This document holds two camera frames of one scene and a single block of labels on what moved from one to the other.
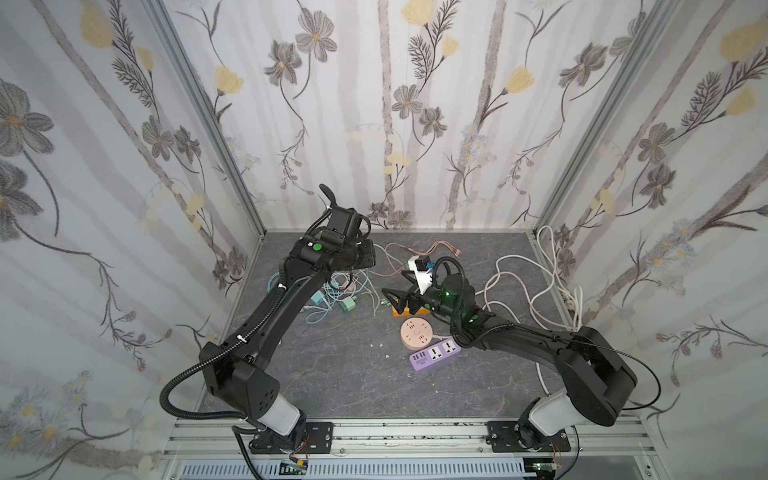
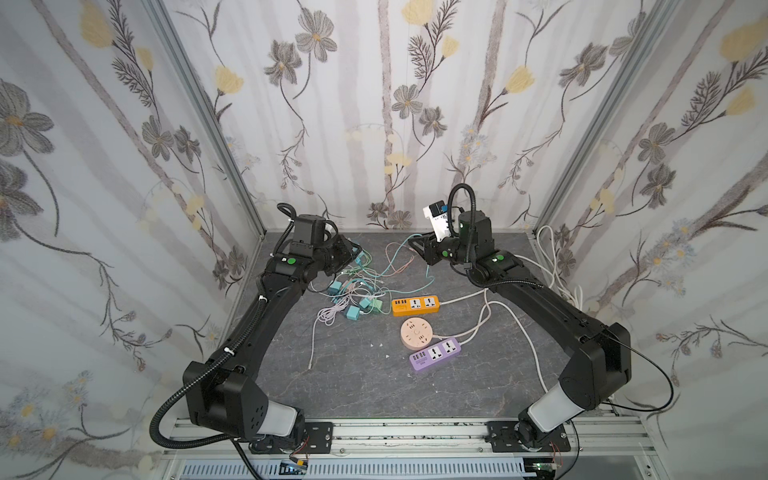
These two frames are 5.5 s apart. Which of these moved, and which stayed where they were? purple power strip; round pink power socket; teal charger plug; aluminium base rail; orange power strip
Moved: teal charger plug
Stayed: round pink power socket; purple power strip; aluminium base rail; orange power strip
